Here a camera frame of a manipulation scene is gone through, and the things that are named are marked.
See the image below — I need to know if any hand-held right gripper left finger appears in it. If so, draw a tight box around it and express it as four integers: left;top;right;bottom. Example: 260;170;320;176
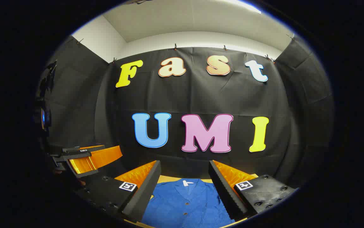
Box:
74;160;162;223

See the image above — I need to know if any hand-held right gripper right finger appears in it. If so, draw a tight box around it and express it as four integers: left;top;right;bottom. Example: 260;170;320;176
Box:
208;160;297;221

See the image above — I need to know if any blue corduroy shirt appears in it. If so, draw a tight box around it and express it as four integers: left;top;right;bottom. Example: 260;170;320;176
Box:
141;178;236;228

